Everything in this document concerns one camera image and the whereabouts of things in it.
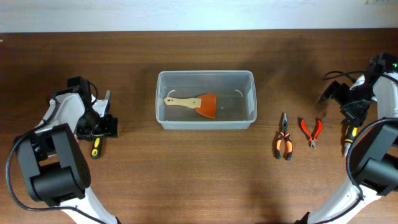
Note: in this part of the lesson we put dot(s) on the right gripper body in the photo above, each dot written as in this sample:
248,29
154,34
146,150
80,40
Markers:
352,112

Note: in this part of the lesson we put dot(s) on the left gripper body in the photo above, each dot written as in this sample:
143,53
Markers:
106,128

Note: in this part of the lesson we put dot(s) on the metal file yellow-black handle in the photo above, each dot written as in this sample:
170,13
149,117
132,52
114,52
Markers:
102,108

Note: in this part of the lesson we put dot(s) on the clear plastic container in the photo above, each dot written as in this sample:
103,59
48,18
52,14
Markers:
236,105

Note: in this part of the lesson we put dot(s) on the orange scraper wooden handle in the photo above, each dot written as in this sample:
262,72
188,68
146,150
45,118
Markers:
204,105

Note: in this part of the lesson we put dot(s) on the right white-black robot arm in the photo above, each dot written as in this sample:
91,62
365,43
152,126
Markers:
370,110

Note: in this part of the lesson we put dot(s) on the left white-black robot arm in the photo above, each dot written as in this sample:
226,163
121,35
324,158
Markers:
53,166

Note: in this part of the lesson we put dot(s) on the stubby yellow-black screwdriver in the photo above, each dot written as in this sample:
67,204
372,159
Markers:
350,134

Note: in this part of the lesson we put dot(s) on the small red cutting pliers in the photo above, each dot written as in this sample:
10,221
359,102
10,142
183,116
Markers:
311,135

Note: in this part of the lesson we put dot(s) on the needle-nose pliers orange-black handles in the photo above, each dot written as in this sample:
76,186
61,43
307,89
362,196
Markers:
283,135

